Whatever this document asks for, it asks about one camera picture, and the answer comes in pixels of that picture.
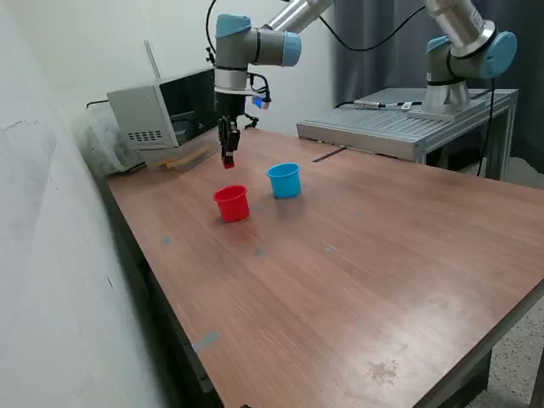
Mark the black strip on table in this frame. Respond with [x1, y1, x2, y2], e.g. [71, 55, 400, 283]
[313, 146, 347, 164]

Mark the silver microwave oven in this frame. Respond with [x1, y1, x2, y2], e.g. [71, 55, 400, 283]
[105, 67, 218, 153]

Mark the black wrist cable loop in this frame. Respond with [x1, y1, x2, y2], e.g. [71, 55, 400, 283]
[246, 72, 272, 103]

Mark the thin white rod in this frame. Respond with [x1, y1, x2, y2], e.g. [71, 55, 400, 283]
[144, 40, 162, 80]

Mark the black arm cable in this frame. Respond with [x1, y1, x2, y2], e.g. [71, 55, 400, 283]
[316, 0, 427, 53]

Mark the translucent plastic storage box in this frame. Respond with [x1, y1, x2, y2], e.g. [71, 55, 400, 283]
[74, 105, 223, 178]

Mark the blue plastic cup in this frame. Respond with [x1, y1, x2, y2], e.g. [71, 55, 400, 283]
[266, 162, 302, 200]

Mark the black base power cable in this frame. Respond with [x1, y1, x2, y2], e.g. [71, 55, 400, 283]
[475, 75, 499, 178]

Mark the aluminium robot base platform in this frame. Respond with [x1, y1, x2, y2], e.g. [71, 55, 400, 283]
[296, 88, 520, 182]

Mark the red plastic cup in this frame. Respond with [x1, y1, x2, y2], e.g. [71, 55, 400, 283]
[212, 184, 250, 224]

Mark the silver cable connector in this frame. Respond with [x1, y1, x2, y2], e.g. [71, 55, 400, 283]
[354, 99, 422, 111]

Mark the wooden stick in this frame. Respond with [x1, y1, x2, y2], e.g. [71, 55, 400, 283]
[156, 149, 210, 170]

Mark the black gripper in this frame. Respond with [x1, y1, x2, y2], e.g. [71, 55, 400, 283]
[214, 91, 247, 163]

